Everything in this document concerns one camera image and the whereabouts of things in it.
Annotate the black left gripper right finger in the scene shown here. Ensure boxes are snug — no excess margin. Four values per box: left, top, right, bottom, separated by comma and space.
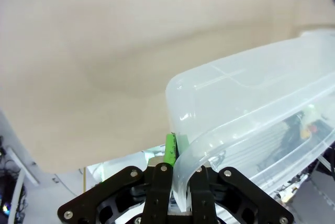
175, 134, 295, 224

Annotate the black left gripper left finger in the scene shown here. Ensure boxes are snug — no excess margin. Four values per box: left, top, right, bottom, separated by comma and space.
57, 133, 176, 224

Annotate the large clear plastic bin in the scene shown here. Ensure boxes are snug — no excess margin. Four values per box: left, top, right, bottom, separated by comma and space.
165, 30, 335, 214

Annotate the black cable bundle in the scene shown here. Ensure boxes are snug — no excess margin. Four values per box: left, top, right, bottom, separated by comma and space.
0, 135, 28, 224

